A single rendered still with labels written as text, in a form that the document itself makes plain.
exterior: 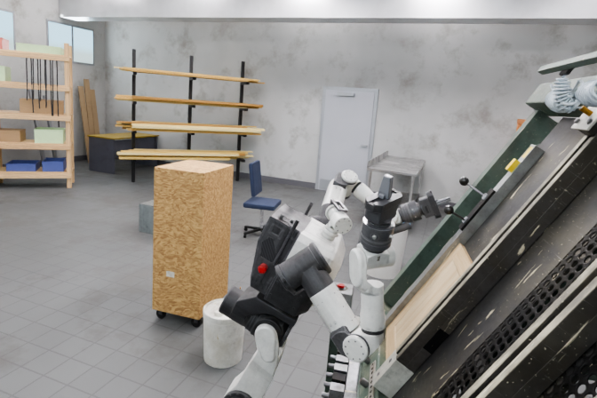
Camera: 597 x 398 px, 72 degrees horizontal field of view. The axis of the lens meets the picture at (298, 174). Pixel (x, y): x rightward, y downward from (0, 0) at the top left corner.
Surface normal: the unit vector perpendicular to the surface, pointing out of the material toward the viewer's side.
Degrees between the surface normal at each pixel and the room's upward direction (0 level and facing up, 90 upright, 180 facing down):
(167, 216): 90
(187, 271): 90
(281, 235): 90
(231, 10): 90
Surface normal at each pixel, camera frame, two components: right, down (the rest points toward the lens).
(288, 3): -0.35, 0.14
